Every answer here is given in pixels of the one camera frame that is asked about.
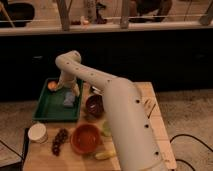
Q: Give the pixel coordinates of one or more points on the green plastic tray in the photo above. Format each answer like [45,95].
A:
[50,106]

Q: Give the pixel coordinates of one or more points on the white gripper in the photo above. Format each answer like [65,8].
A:
[68,81]

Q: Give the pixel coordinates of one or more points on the dark purple bowl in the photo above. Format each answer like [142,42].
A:
[94,105]

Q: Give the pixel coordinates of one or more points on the orange fruit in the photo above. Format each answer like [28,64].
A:
[52,85]

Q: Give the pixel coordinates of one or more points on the green vegetable piece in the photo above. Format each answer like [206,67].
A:
[105,129]

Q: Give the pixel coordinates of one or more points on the dark grape bunch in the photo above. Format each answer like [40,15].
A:
[59,139]

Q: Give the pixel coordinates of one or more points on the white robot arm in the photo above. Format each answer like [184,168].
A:
[132,134]

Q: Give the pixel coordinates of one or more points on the orange bowl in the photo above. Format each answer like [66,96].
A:
[85,139]

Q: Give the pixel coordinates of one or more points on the yellow corn cob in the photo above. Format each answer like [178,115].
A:
[104,155]

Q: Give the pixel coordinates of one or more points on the white cup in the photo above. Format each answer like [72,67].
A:
[38,133]

